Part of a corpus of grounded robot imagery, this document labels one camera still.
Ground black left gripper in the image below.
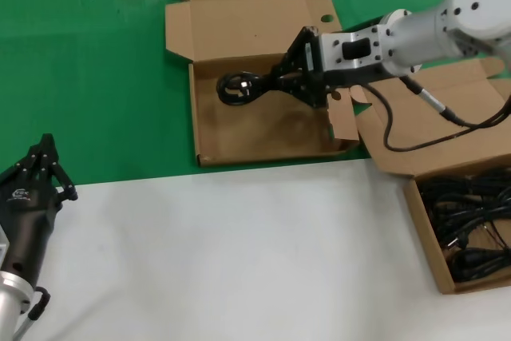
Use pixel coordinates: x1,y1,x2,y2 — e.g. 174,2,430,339
0,133,79,282

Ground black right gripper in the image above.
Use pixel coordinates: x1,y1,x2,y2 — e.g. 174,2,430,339
263,26,384,109

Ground black power cable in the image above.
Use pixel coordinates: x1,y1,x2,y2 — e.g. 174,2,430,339
449,247,511,283
216,71,276,109
419,169,511,250

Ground brown cardboard box, round holes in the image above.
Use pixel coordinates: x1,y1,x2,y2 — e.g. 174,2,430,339
164,0,360,168

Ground green table cloth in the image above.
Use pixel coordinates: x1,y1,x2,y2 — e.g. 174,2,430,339
0,0,511,188

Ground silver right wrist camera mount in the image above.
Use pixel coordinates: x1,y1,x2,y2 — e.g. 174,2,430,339
319,23,400,89

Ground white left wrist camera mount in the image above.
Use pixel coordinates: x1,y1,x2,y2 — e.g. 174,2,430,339
0,225,10,268

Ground brown cardboard box with cables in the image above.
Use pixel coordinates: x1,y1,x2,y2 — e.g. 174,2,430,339
349,57,511,295

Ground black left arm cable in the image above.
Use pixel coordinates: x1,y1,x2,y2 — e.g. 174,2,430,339
15,285,52,341

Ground tangled black power cable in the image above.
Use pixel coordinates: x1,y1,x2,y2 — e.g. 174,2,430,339
419,169,511,250
449,247,511,283

